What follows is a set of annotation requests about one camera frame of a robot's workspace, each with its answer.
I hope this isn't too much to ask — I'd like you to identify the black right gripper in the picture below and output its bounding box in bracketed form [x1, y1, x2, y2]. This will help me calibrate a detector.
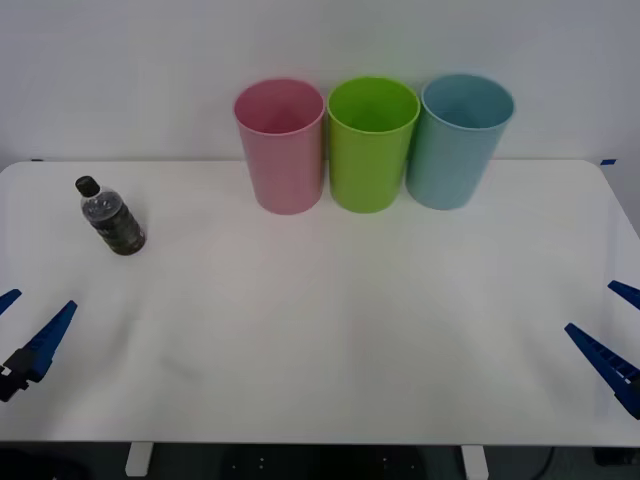
[563, 279, 640, 421]

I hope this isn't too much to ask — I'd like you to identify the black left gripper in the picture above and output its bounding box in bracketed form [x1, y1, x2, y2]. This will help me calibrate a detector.
[0, 288, 79, 404]

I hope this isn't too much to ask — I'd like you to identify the dark plastic bottle black cap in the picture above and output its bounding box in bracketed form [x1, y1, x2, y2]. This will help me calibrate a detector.
[75, 175, 148, 256]

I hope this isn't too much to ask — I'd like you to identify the white table leg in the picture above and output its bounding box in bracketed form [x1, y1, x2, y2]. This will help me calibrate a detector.
[460, 444, 489, 477]
[124, 442, 153, 477]

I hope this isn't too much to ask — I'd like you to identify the pale blue plastic bin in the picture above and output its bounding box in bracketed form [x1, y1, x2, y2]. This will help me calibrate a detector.
[404, 73, 516, 211]

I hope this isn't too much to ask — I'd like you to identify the green plastic bin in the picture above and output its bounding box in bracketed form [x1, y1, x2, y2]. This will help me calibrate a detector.
[327, 76, 421, 215]

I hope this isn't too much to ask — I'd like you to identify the pink plastic bin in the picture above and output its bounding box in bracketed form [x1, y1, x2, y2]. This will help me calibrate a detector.
[233, 78, 326, 216]

